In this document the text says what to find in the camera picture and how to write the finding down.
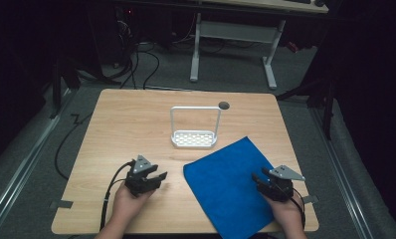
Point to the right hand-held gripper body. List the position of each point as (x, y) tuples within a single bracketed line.
[(279, 186)]

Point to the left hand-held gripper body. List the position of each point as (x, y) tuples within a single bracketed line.
[(138, 181)]

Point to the person's left hand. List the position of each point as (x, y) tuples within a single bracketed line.
[(129, 204)]

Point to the person's right hand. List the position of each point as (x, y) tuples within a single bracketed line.
[(287, 212)]

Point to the blue cloth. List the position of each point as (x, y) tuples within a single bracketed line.
[(226, 186)]

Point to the grey tape piece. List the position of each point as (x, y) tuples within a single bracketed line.
[(61, 204), (310, 199)]

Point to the black stand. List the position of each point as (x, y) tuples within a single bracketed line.
[(322, 96), (61, 84)]

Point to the white-legged desk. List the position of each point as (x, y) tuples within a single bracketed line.
[(239, 31)]

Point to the metal floor rail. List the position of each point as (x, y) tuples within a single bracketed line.
[(23, 166), (342, 176)]

